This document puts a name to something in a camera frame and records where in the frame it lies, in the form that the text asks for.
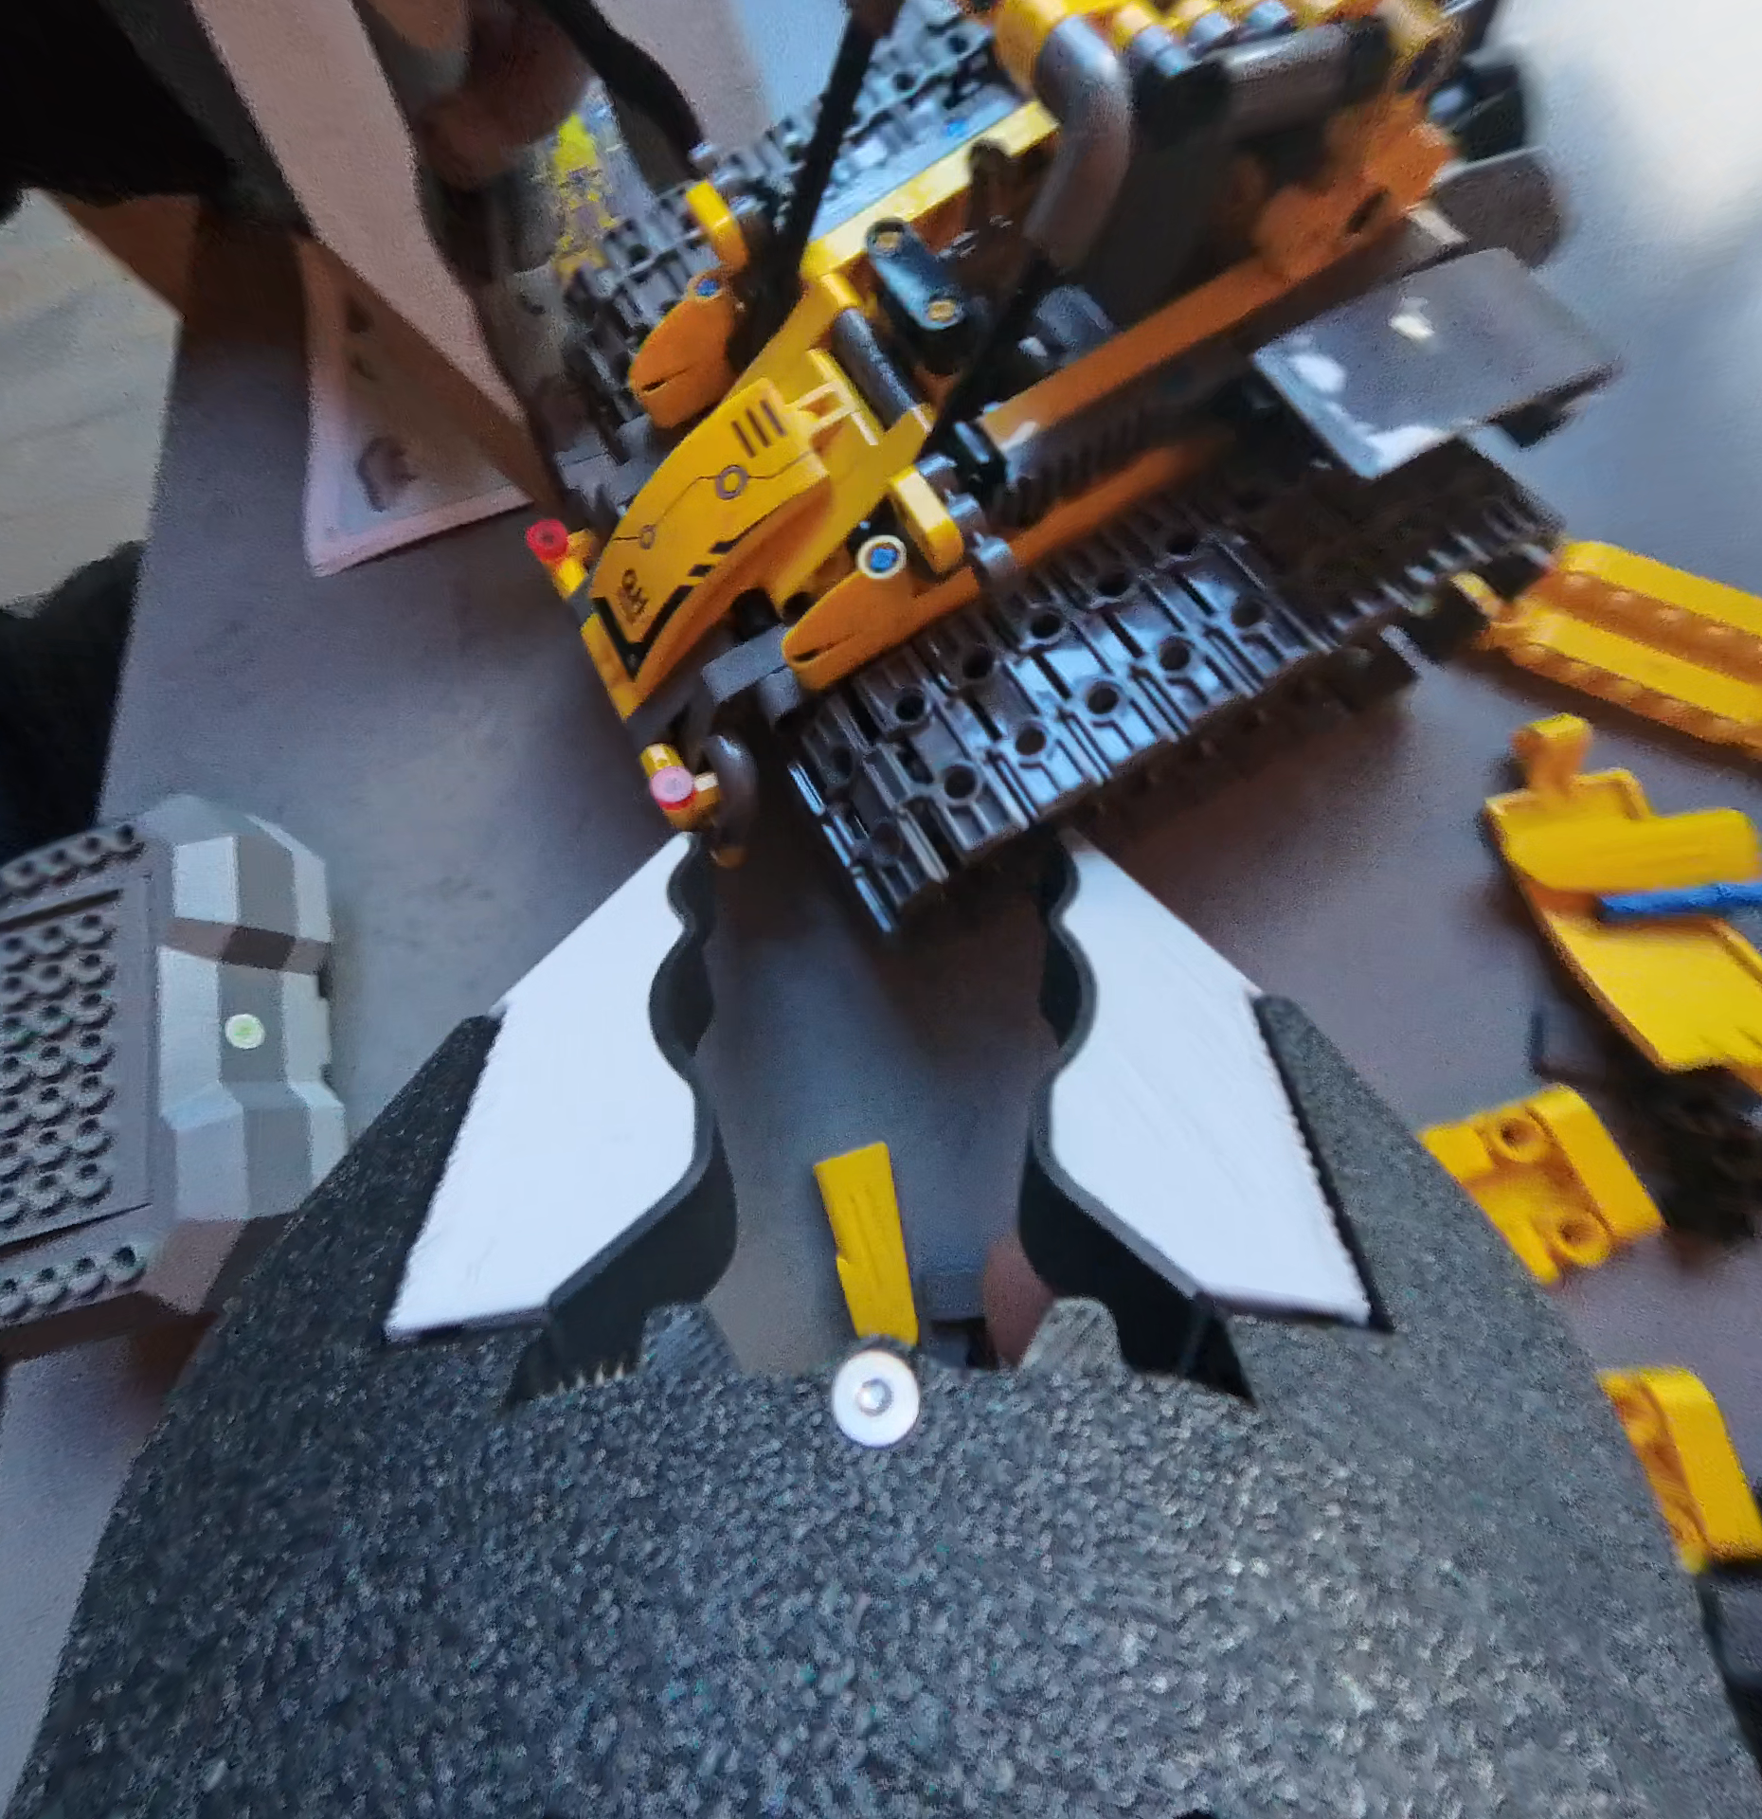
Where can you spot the long yellow brick beam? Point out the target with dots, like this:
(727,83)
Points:
(1649,640)

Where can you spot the blue brick pin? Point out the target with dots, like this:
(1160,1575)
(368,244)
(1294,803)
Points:
(1705,901)

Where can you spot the dark cloth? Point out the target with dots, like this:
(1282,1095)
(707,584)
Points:
(42,712)

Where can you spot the yellow angled brick piece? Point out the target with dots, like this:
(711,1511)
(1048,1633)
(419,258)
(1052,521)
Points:
(1691,1463)

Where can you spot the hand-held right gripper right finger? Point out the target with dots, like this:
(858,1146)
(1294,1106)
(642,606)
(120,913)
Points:
(1179,1124)

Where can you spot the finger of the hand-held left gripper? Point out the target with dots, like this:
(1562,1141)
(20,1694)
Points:
(384,469)
(354,156)

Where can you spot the yellow toy brick bulldozer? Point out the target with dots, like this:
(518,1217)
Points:
(767,484)

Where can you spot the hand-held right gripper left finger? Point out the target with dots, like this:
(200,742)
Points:
(554,1151)

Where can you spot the grey studded brick block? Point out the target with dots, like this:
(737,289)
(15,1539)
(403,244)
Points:
(157,1065)

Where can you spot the black brick connector pieces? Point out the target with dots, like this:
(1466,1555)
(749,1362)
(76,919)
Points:
(1698,1137)

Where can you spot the small yellow wedge brick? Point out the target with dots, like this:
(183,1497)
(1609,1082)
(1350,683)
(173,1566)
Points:
(866,1237)

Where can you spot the yellow brick bucket panel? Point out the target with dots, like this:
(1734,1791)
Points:
(1662,981)

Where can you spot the yellow brick bracket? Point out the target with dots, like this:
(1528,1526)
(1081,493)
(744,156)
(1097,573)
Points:
(1534,1166)

